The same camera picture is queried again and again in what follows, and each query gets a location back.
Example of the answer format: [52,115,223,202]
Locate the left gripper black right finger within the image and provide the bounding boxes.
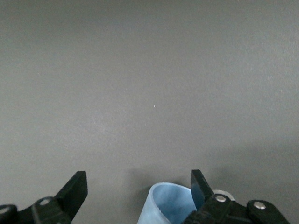
[186,169,290,224]

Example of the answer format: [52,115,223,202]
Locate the dark grey table mat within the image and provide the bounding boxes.
[0,0,299,224]

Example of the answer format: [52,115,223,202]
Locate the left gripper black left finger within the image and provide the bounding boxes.
[0,171,88,224]

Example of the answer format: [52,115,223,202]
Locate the light blue plastic cup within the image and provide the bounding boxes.
[137,182,205,224]

